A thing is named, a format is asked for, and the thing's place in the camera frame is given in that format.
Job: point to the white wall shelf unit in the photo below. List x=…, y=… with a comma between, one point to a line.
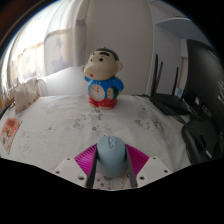
x=173, y=30

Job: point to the black computer monitor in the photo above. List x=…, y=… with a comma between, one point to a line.
x=208, y=76

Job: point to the white printed tablecloth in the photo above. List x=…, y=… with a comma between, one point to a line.
x=60, y=130

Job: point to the white star-print curtain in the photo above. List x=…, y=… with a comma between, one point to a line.
x=43, y=43

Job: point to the light blue computer mouse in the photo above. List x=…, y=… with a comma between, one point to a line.
x=111, y=155

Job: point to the white radiator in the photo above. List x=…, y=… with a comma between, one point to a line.
x=63, y=83

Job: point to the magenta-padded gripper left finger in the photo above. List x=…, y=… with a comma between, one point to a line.
x=85, y=161

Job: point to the black box device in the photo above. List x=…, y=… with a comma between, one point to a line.
x=198, y=140

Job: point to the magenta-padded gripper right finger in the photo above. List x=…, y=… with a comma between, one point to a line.
x=137, y=161

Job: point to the cartoon boy figurine clock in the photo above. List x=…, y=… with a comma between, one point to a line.
x=102, y=80

